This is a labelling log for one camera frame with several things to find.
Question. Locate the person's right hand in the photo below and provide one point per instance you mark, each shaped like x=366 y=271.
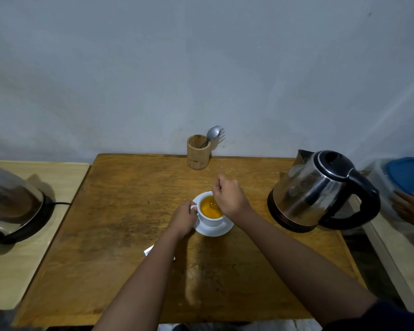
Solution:
x=233 y=199

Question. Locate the person's left hand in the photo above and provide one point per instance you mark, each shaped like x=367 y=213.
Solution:
x=181 y=220

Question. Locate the person's left fingers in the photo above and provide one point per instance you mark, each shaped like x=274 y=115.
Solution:
x=193 y=207

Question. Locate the person's right fingers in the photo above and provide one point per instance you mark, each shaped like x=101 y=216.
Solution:
x=219 y=189

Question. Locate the white tea cup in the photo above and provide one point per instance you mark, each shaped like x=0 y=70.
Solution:
x=210 y=221

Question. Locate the person's left forearm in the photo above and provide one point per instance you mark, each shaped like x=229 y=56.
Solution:
x=148 y=282

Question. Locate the person's right forearm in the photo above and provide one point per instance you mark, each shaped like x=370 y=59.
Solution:
x=296 y=265

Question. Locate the amber tea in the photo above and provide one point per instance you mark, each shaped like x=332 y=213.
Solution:
x=209 y=208

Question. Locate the white saucer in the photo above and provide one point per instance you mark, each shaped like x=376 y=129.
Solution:
x=214 y=231

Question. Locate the bamboo cutlery holder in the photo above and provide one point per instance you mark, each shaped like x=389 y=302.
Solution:
x=198 y=153

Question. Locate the silver fork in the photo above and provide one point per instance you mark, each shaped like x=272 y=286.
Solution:
x=221 y=132

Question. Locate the silver spoon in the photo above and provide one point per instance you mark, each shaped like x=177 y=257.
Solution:
x=212 y=133

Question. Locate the white paper packet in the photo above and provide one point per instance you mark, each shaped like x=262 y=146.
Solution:
x=148 y=251

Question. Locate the black kettle base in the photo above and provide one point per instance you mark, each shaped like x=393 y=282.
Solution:
x=38 y=222

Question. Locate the plain steel kettle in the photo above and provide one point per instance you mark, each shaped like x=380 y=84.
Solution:
x=7 y=203

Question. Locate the clear container with blue lid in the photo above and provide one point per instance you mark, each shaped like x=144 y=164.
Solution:
x=405 y=175

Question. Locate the dark sleeve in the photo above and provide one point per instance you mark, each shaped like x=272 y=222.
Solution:
x=386 y=318

